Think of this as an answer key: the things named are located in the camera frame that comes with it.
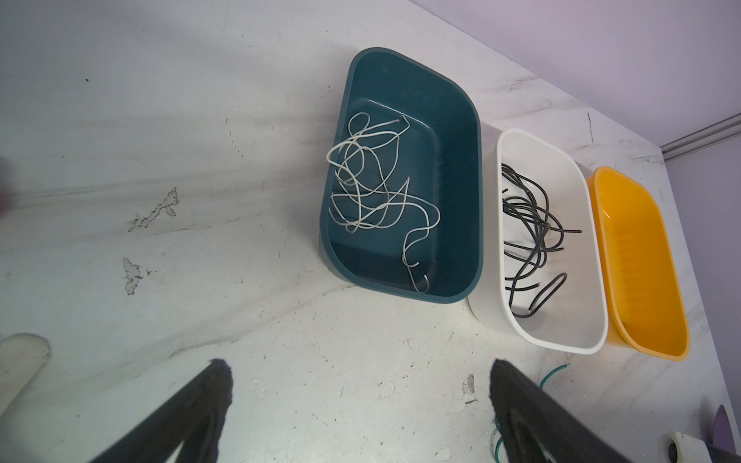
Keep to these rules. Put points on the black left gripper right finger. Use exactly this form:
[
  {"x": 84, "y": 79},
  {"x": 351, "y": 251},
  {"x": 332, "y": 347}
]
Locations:
[{"x": 535, "y": 428}]

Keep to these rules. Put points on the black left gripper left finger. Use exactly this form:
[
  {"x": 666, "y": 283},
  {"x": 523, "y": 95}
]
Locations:
[{"x": 188, "y": 426}]

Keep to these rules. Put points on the white plastic bin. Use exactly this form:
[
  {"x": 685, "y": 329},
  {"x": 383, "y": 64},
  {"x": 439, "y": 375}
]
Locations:
[{"x": 541, "y": 279}]

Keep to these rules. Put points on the yellow plastic bin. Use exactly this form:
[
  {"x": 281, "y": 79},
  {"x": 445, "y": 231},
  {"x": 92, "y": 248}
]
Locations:
[{"x": 643, "y": 294}]

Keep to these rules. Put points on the white rubber glove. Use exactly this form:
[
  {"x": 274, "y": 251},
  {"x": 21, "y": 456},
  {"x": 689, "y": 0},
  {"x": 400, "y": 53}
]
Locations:
[{"x": 23, "y": 356}]

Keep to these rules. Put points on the purple pink spatula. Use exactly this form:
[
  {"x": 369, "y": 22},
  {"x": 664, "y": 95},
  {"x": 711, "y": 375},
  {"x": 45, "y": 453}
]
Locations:
[{"x": 722, "y": 434}]

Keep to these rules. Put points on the teal plastic bin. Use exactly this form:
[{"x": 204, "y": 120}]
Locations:
[{"x": 402, "y": 207}]

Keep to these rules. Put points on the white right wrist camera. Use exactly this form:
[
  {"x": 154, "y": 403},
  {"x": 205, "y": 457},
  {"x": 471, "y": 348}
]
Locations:
[{"x": 682, "y": 448}]

